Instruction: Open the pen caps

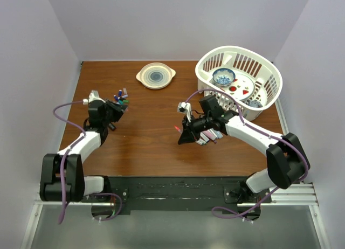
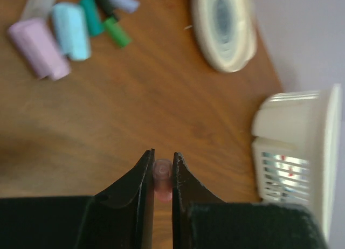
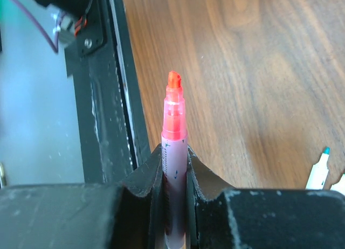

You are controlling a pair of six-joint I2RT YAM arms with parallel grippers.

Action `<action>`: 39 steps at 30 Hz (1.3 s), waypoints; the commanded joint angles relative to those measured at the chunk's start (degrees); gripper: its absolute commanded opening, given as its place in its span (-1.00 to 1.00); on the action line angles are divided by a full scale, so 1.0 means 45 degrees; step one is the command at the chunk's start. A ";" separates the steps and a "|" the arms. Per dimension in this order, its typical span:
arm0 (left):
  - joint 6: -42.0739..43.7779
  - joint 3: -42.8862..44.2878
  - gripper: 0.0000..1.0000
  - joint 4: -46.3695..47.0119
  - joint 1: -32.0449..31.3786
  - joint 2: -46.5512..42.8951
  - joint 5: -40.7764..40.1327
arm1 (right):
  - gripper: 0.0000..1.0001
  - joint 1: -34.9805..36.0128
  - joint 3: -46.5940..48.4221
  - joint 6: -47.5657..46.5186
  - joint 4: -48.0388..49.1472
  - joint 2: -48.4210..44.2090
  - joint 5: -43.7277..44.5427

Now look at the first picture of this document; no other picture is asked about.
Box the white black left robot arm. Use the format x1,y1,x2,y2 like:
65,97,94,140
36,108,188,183
39,98,128,202

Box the white plastic basket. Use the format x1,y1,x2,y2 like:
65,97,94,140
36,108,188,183
195,46,282,121

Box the blue white bowl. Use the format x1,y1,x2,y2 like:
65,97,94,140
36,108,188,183
212,68,236,86

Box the small blue patterned dish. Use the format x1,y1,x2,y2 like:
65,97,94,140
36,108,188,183
249,100,263,108

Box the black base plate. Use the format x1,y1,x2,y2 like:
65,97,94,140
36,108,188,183
82,176,269,217

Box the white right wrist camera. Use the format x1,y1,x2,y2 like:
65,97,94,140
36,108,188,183
177,102,192,122

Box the light blue highlighter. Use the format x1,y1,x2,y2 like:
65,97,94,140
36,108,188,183
215,131,223,139

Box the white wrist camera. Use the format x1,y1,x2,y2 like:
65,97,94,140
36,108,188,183
82,90,105,105
177,102,192,122

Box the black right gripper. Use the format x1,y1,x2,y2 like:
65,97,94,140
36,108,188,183
178,114,212,144

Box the pink highlighter pen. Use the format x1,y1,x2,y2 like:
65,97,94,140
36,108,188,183
174,126,182,133

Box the white plate red shapes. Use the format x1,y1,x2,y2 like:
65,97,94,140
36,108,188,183
225,73,255,101

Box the lavender highlighter pen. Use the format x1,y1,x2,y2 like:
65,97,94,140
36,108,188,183
203,130,218,141

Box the white marker green cap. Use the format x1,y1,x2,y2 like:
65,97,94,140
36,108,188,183
196,140,207,146

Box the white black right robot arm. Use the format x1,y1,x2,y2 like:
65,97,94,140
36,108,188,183
177,95,310,202

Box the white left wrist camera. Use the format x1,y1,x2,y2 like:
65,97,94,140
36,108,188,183
82,90,105,105

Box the black purple highlighter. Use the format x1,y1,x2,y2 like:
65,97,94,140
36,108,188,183
108,122,116,131

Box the cream plate with spiral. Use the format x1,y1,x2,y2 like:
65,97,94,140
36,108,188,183
136,63,176,89

